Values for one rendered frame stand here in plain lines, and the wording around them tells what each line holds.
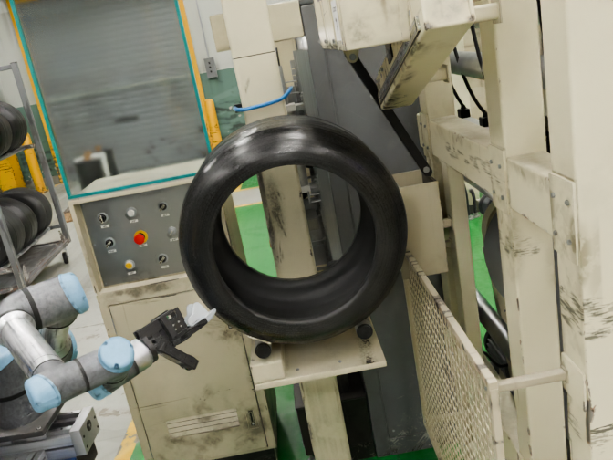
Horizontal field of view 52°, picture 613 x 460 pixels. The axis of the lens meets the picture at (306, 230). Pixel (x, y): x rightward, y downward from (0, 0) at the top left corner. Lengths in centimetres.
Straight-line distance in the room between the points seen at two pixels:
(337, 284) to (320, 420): 57
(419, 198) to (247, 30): 71
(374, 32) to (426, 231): 84
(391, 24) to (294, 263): 96
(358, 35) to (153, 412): 187
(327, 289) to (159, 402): 104
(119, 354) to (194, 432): 138
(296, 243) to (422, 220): 40
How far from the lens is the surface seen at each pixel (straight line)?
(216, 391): 265
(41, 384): 141
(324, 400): 226
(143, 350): 155
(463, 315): 214
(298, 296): 193
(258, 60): 192
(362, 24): 131
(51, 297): 175
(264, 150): 153
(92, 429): 222
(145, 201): 244
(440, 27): 122
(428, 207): 197
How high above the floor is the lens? 168
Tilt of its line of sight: 17 degrees down
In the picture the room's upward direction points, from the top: 11 degrees counter-clockwise
